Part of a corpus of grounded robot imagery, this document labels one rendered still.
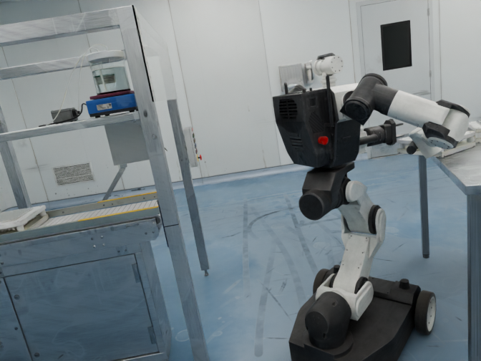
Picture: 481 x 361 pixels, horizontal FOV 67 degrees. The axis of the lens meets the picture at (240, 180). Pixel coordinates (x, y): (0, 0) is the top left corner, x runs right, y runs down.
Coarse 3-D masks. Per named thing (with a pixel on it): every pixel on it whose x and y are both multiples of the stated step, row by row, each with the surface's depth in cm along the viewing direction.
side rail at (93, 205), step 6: (126, 198) 179; (132, 198) 179; (138, 198) 180; (144, 198) 180; (150, 198) 180; (156, 198) 181; (84, 204) 179; (90, 204) 178; (96, 204) 179; (102, 204) 179; (108, 204) 179; (114, 204) 179; (120, 204) 180; (54, 210) 178; (60, 210) 178; (66, 210) 178; (72, 210) 178; (78, 210) 178; (84, 210) 179; (90, 210) 179
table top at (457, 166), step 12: (480, 144) 176; (432, 156) 173; (456, 156) 162; (468, 156) 159; (480, 156) 156; (444, 168) 151; (456, 168) 145; (468, 168) 142; (480, 168) 140; (456, 180) 135; (468, 180) 129; (480, 180) 127; (468, 192) 125; (480, 192) 124
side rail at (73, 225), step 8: (152, 208) 154; (112, 216) 153; (120, 216) 153; (128, 216) 153; (136, 216) 154; (144, 216) 154; (56, 224) 153; (64, 224) 152; (72, 224) 152; (80, 224) 153; (88, 224) 153; (96, 224) 153; (16, 232) 151; (24, 232) 151; (32, 232) 152; (40, 232) 152; (48, 232) 152; (56, 232) 152; (0, 240) 151; (8, 240) 152
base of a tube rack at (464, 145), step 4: (464, 140) 178; (460, 144) 172; (464, 144) 171; (468, 144) 171; (472, 144) 172; (400, 148) 183; (404, 148) 181; (452, 148) 166; (456, 148) 167; (460, 148) 168; (464, 148) 170; (400, 152) 183; (404, 152) 181; (416, 152) 175; (420, 152) 173; (440, 152) 164; (444, 152) 164; (448, 152) 165; (452, 152) 166; (456, 152) 167; (436, 156) 166; (440, 156) 164
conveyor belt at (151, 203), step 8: (112, 208) 177; (120, 208) 174; (128, 208) 172; (136, 208) 170; (64, 216) 177; (72, 216) 174; (80, 216) 172; (88, 216) 170; (96, 216) 168; (152, 216) 156; (160, 216) 156; (48, 224) 168; (104, 224) 155; (64, 232) 154; (16, 240) 154
